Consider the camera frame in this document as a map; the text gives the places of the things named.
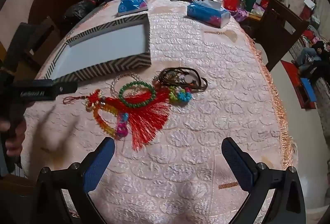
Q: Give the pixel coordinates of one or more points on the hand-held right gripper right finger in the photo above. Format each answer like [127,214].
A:
[237,164]

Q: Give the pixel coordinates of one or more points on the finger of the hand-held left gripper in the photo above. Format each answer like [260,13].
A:
[64,88]

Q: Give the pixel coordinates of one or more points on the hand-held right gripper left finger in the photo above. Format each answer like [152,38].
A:
[99,164]

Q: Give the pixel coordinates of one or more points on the striped shallow box tray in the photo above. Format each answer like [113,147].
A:
[103,51]

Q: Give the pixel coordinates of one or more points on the red tassel knot ornament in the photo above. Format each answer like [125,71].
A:
[147,115]

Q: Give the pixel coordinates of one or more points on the person's left hand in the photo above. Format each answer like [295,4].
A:
[11,145]

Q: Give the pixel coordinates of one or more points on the brown wooden chair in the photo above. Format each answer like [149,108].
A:
[43,46]

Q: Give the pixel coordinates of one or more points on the black plastic bag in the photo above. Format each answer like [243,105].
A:
[80,8]

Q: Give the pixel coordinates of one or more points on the blue stool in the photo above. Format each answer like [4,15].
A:
[308,91]

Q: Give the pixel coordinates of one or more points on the pink embossed tablecloth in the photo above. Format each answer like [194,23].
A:
[193,71]

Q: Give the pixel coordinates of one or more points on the blue tissue box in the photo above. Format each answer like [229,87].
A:
[206,13]
[132,4]

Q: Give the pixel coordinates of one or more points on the dark wooden chair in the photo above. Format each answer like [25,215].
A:
[281,30]

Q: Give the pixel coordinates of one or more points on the green gift bag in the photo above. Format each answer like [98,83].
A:
[249,2]

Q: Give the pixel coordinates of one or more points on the red gift bag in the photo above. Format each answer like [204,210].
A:
[230,1]

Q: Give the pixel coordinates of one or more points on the white box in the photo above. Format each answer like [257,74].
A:
[309,2]

